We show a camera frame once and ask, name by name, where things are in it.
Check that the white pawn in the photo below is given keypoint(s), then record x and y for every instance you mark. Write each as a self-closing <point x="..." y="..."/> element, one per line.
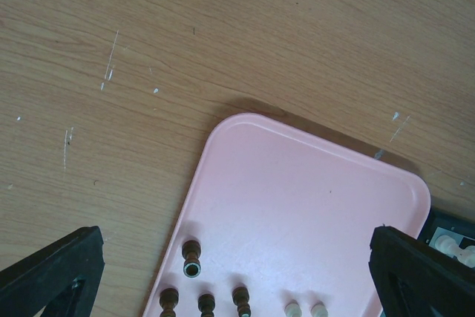
<point x="293" y="310"/>
<point x="319" y="310"/>

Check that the black white chess board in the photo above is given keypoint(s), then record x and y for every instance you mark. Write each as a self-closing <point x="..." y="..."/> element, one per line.
<point x="441" y="223"/>

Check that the dark pawn in tray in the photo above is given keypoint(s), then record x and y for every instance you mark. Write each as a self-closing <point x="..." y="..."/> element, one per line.
<point x="169" y="298"/>
<point x="206" y="305"/>
<point x="240" y="297"/>

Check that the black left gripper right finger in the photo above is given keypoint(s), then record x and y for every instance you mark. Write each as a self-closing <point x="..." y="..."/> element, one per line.
<point x="413" y="279"/>

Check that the pink plastic tray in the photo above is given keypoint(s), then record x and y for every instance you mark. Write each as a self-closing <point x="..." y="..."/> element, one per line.
<point x="289" y="216"/>

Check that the dark rook in tray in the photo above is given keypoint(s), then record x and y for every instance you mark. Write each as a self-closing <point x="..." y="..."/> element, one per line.
<point x="191" y="252"/>

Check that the white knight chess piece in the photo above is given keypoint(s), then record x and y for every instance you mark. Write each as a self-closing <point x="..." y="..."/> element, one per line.
<point x="466" y="256"/>

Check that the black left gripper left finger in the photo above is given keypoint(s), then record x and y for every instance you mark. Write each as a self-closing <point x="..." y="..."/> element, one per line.
<point x="62" y="279"/>

